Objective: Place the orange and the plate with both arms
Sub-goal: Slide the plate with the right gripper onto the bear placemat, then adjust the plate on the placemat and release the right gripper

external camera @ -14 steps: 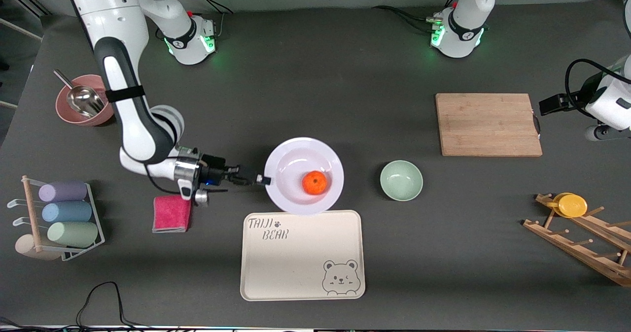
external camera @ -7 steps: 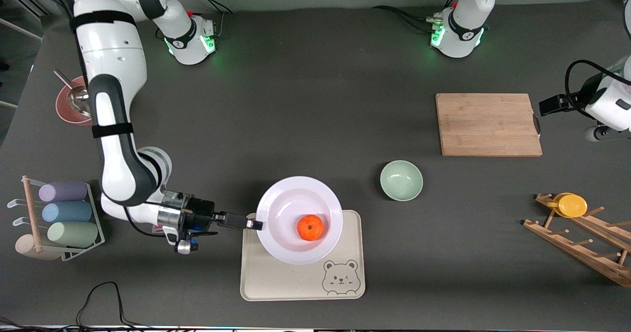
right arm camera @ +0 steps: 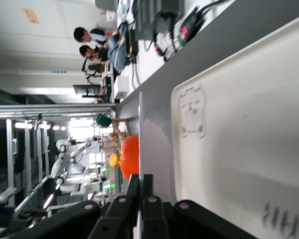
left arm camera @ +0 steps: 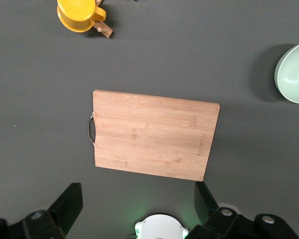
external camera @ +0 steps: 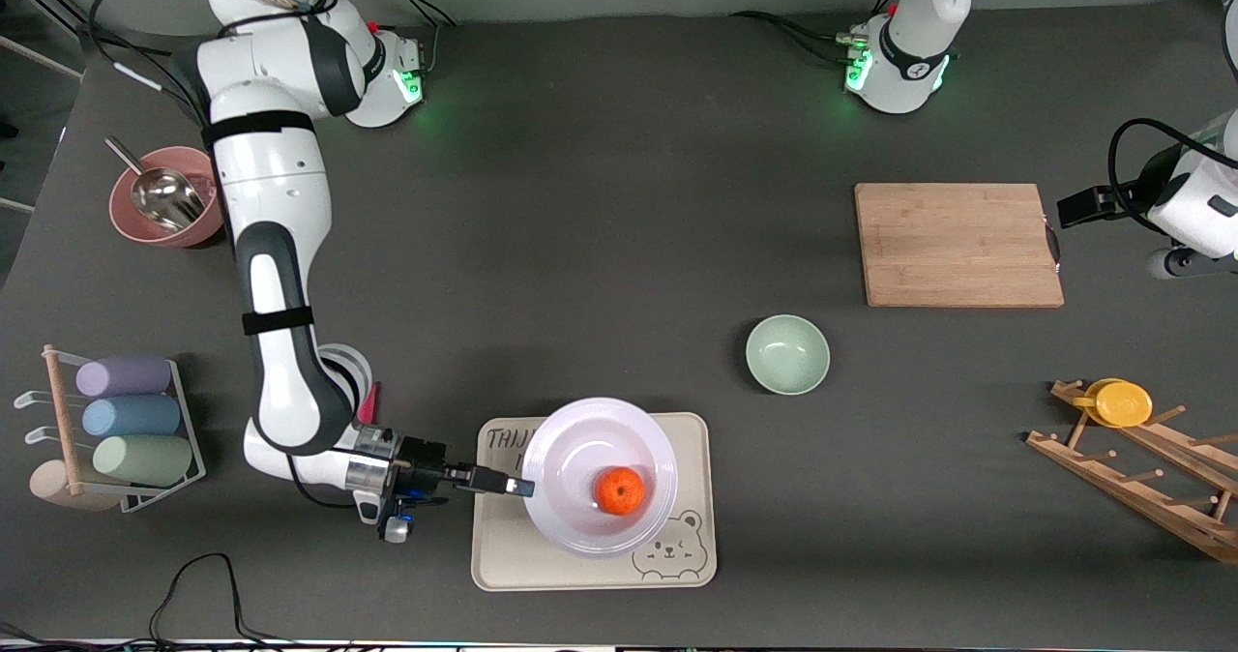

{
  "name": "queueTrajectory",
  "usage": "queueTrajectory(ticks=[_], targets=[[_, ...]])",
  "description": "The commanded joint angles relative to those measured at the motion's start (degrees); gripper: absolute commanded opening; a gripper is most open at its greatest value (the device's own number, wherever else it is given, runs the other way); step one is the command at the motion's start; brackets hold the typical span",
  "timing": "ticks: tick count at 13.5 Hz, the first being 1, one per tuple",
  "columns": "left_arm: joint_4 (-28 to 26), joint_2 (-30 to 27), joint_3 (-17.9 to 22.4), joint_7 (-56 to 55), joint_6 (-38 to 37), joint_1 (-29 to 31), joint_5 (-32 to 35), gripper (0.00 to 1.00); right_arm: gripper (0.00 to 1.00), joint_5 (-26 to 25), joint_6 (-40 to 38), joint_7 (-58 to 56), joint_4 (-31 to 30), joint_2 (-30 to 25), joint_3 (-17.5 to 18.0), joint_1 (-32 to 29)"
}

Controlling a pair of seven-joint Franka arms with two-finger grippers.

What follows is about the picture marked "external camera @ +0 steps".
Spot white round plate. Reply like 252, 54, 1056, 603
520, 398, 680, 561

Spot orange fruit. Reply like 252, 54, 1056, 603
595, 466, 647, 518

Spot cream bear print tray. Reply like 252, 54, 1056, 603
471, 412, 719, 592

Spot wooden cutting board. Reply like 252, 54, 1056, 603
854, 183, 1066, 309

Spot yellow cup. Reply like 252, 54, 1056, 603
1083, 378, 1154, 429

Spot green cup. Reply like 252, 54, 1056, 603
92, 434, 194, 487

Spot wooden peg drying rack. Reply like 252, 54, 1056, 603
1025, 378, 1238, 566

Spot blue cup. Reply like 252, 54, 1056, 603
81, 396, 182, 438

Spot purple cup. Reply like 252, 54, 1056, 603
75, 355, 173, 399

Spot light green bowl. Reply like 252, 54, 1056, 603
745, 314, 831, 397

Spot metal scoop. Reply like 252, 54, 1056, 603
104, 136, 207, 232

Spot beige cup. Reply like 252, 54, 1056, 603
29, 459, 122, 513

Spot pink bowl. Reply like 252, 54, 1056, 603
108, 146, 225, 249

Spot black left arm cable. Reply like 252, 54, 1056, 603
1109, 117, 1238, 210

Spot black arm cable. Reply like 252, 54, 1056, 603
89, 0, 361, 510
1109, 117, 1238, 210

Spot black cable at table edge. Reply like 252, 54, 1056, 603
0, 553, 291, 652

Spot white wire cup rack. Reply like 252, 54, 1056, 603
14, 344, 207, 515

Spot black left base cables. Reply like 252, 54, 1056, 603
730, 11, 864, 65

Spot black base cables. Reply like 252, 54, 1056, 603
363, 0, 463, 73
730, 11, 864, 65

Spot black right base cables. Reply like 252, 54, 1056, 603
363, 0, 463, 73

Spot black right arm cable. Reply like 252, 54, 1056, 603
89, 0, 361, 510

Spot light metal frame bar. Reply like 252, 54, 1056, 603
0, 33, 83, 82

